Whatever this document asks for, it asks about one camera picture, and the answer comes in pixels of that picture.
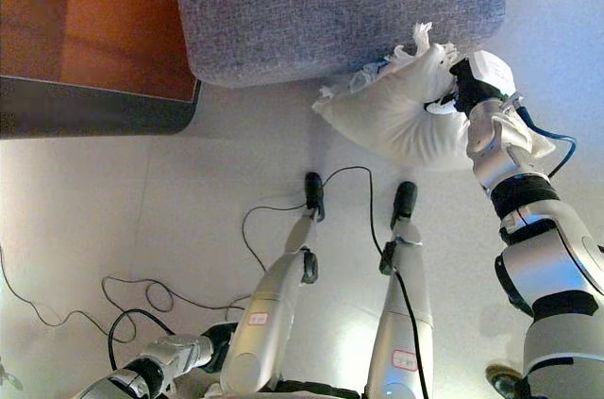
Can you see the white tasselled pillow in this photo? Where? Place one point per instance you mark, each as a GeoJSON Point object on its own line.
{"type": "Point", "coordinates": [391, 111]}

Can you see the silver left robot leg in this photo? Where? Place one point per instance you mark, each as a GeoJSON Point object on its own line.
{"type": "Point", "coordinates": [269, 304]}

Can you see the black right robot foot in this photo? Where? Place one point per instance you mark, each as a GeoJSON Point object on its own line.
{"type": "Point", "coordinates": [405, 201]}

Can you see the black robot foot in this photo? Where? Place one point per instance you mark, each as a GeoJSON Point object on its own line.
{"type": "Point", "coordinates": [405, 201]}
{"type": "Point", "coordinates": [313, 194]}

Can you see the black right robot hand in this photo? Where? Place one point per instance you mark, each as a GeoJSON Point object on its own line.
{"type": "Point", "coordinates": [476, 83]}

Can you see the silver robot leg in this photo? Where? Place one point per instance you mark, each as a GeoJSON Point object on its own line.
{"type": "Point", "coordinates": [269, 304]}
{"type": "Point", "coordinates": [401, 337]}

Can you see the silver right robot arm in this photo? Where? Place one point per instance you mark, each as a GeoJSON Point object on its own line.
{"type": "Point", "coordinates": [542, 267]}

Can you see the brown glossy wardrobe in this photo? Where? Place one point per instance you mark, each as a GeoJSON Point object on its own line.
{"type": "Point", "coordinates": [94, 17]}

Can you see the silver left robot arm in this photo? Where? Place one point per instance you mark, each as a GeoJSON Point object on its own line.
{"type": "Point", "coordinates": [170, 352]}

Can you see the silver right robot leg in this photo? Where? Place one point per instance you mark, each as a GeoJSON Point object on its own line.
{"type": "Point", "coordinates": [401, 337]}

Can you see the white cloth wrist wrap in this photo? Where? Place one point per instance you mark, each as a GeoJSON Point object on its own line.
{"type": "Point", "coordinates": [519, 135]}

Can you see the grey fabric tub armchair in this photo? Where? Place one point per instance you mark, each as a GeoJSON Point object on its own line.
{"type": "Point", "coordinates": [330, 7]}

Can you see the black left robot foot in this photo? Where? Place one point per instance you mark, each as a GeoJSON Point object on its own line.
{"type": "Point", "coordinates": [313, 194]}

